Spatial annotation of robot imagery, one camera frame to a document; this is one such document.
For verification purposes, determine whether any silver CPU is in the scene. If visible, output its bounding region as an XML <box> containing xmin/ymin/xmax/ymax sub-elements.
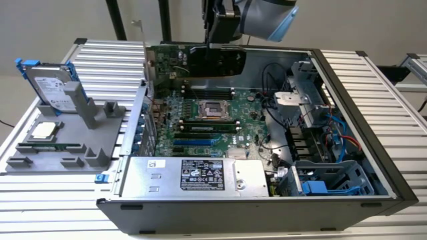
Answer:
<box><xmin>28</xmin><ymin>122</ymin><xmax>64</xmax><ymax>140</ymax></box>

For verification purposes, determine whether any grey disk bay cage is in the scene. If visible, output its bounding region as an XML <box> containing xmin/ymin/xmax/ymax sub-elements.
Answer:
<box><xmin>276</xmin><ymin>159</ymin><xmax>376</xmax><ymax>197</ymax></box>

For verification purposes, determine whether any small silver heat sink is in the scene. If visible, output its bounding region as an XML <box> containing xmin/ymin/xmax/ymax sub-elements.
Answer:
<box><xmin>227</xmin><ymin>147</ymin><xmax>249</xmax><ymax>159</ymax></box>

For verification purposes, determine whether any blue expansion slot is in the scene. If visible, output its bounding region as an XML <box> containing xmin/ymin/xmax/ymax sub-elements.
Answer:
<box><xmin>170</xmin><ymin>139</ymin><xmax>215</xmax><ymax>149</ymax></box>

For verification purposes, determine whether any CPU socket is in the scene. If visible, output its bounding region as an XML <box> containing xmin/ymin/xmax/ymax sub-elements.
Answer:
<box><xmin>196</xmin><ymin>99</ymin><xmax>231</xmax><ymax>120</ymax></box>

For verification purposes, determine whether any grey parts rack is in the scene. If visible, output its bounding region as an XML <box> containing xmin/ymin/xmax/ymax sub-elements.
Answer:
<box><xmin>5</xmin><ymin>81</ymin><xmax>132</xmax><ymax>176</ymax></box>

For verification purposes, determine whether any green motherboard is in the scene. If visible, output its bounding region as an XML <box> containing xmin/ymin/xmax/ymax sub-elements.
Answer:
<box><xmin>145</xmin><ymin>79</ymin><xmax>273</xmax><ymax>165</ymax></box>

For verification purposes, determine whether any graphics card with black shroud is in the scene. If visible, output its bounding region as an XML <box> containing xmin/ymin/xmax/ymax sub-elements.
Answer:
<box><xmin>130</xmin><ymin>19</ymin><xmax>248</xmax><ymax>82</ymax></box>

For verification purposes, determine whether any black open PC case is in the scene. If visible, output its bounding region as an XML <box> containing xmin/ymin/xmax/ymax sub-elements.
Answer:
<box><xmin>94</xmin><ymin>41</ymin><xmax>420</xmax><ymax>236</ymax></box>

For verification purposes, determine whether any RAM stick with white label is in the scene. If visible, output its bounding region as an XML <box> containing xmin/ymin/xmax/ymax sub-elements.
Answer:
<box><xmin>181</xmin><ymin>123</ymin><xmax>237</xmax><ymax>132</ymax></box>

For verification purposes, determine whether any red wire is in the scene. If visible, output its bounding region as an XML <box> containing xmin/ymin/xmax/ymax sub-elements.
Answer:
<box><xmin>344</xmin><ymin>136</ymin><xmax>364</xmax><ymax>153</ymax></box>

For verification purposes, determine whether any black stand pole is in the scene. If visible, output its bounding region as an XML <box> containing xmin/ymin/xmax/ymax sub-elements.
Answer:
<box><xmin>156</xmin><ymin>0</ymin><xmax>173</xmax><ymax>42</ymax></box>
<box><xmin>105</xmin><ymin>0</ymin><xmax>128</xmax><ymax>41</ymax></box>

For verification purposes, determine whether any silver power supply unit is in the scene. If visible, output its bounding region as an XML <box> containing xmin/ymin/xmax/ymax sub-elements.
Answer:
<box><xmin>117</xmin><ymin>156</ymin><xmax>271</xmax><ymax>198</ymax></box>

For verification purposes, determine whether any green RAM stick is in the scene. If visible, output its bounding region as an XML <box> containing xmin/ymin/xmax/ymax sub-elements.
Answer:
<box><xmin>18</xmin><ymin>142</ymin><xmax>82</xmax><ymax>152</ymax></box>

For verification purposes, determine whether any hard disk in blue carrier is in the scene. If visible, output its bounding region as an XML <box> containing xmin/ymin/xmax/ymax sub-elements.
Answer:
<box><xmin>14</xmin><ymin>57</ymin><xmax>96</xmax><ymax>117</ymax></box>

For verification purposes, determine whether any aluminium slat side table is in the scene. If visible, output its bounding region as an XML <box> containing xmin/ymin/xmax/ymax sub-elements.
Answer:
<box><xmin>395</xmin><ymin>52</ymin><xmax>427</xmax><ymax>93</ymax></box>

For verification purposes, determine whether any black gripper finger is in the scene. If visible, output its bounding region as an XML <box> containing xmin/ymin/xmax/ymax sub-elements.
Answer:
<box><xmin>205</xmin><ymin>43</ymin><xmax>224</xmax><ymax>63</ymax></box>

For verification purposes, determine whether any metal drive cage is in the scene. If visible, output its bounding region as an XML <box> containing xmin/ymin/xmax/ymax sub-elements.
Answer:
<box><xmin>272</xmin><ymin>61</ymin><xmax>337</xmax><ymax>128</ymax></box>

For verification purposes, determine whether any black expansion slot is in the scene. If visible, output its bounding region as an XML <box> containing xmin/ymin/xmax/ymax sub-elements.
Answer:
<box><xmin>172</xmin><ymin>132</ymin><xmax>215</xmax><ymax>140</ymax></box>

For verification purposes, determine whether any blue disk carrier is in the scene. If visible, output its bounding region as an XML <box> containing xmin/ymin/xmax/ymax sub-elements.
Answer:
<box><xmin>301</xmin><ymin>180</ymin><xmax>329</xmax><ymax>196</ymax></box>

